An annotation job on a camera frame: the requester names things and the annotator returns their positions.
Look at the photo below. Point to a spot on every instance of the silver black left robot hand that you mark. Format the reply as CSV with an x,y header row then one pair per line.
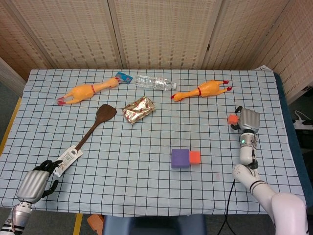
x,y
33,184

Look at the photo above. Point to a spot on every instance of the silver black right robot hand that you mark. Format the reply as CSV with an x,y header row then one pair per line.
x,y
249,120

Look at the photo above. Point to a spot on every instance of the small orange foam cube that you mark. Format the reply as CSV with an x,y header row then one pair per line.
x,y
232,119

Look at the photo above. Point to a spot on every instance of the medium orange foam cube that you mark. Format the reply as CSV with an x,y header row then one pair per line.
x,y
194,156

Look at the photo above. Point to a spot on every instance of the large purple foam cube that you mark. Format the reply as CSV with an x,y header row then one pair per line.
x,y
179,157

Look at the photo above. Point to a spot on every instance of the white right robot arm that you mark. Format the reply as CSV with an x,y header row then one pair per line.
x,y
247,151

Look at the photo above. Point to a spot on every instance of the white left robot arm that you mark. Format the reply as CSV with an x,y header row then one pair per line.
x,y
19,215

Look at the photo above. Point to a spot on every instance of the table with checkered tablecloth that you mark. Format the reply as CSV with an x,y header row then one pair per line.
x,y
146,171

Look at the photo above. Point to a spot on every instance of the dark blue padded table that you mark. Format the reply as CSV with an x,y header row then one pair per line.
x,y
291,117

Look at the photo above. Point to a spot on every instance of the unbagged yellow rubber chicken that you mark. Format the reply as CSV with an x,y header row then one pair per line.
x,y
207,89

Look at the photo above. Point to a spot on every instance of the white power strip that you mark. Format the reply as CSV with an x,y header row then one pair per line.
x,y
304,124

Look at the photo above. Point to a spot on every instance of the orange block on floor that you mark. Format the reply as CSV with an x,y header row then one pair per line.
x,y
95,222

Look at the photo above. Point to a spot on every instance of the dark wooden spatula with label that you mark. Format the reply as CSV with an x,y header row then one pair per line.
x,y
105,113

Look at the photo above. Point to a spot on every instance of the bagged yellow rubber chicken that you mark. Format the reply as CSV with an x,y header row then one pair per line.
x,y
80,94

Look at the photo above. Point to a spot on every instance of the clear plastic water bottle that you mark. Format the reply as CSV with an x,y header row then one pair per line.
x,y
151,82

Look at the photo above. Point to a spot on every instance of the gold foil snack packet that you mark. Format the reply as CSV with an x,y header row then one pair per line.
x,y
138,110

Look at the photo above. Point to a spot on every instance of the dark blue chair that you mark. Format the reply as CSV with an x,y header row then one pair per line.
x,y
151,225

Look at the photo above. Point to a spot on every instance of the beige woven folding screen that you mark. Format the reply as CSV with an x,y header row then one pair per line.
x,y
159,31

